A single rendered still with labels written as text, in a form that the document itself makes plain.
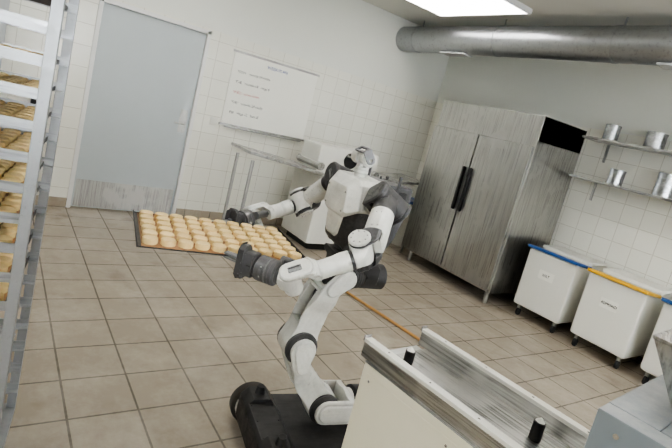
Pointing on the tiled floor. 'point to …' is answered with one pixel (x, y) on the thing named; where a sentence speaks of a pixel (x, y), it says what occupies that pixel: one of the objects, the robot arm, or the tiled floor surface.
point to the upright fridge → (490, 192)
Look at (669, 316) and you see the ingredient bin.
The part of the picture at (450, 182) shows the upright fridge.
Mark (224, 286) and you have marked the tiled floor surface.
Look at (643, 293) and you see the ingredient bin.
